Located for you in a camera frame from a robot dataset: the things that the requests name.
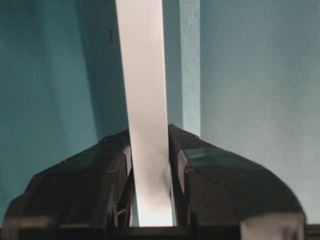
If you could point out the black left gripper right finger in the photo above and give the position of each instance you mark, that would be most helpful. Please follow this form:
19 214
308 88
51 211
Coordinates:
217 190

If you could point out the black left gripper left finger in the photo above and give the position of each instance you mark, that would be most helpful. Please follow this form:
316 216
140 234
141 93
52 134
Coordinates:
80 198

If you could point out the white wooden board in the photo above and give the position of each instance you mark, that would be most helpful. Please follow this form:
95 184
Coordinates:
141 35

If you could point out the teal table cloth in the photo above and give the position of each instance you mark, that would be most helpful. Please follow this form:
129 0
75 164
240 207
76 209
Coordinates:
62 88

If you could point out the light blue tape strip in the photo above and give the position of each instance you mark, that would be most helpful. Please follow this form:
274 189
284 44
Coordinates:
190 46

